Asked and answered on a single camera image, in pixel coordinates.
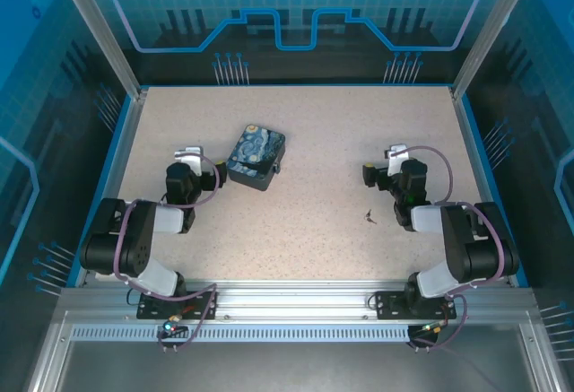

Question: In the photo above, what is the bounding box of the starry night print box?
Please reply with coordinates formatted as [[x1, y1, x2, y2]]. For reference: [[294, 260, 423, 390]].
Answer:
[[225, 124, 287, 192]]

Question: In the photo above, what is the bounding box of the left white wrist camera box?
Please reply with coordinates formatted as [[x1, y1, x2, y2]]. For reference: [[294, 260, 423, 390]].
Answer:
[[173, 144, 204, 173]]

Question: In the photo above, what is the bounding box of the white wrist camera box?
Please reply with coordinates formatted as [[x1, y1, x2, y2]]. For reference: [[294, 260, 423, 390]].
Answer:
[[173, 144, 204, 173], [383, 144, 410, 176]]

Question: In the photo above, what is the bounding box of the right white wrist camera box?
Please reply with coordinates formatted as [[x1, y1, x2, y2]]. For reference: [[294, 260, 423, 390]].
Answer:
[[383, 144, 410, 176]]

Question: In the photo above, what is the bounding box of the aluminium table side rail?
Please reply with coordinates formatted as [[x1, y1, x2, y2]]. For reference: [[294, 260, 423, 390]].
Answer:
[[74, 88, 150, 289], [449, 86, 531, 289]]

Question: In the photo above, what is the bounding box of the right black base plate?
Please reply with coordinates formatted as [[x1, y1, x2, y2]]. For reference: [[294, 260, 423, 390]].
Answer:
[[374, 290, 458, 321]]

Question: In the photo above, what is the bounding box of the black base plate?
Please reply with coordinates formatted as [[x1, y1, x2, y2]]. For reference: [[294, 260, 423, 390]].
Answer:
[[136, 290, 220, 321], [374, 290, 458, 321]]

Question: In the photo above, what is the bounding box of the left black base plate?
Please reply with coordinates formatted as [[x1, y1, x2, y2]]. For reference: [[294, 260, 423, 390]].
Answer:
[[136, 290, 220, 321]]

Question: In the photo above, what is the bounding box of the aluminium mounting rail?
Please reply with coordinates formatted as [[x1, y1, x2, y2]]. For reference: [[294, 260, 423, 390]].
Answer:
[[57, 278, 537, 321]]

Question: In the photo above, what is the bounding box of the aluminium frame post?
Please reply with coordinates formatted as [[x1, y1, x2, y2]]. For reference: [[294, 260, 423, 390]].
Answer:
[[48, 0, 150, 100], [449, 0, 541, 100]]

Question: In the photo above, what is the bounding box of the slotted grey cable duct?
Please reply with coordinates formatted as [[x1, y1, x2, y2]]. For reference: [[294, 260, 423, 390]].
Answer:
[[70, 325, 413, 344]]

